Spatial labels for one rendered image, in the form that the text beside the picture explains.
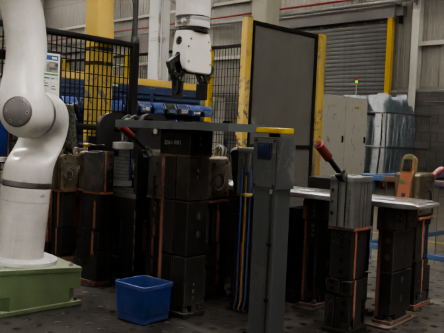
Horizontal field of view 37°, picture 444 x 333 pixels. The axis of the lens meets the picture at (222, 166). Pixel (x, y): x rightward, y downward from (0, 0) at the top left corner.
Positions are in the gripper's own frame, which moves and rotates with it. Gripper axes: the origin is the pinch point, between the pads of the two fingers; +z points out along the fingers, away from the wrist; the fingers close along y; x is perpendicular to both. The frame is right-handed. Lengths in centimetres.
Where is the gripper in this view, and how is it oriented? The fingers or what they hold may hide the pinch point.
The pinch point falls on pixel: (189, 94)
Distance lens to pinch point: 160.5
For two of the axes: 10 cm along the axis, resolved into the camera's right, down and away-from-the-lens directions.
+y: 6.0, -0.2, 8.0
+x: -8.0, -0.7, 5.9
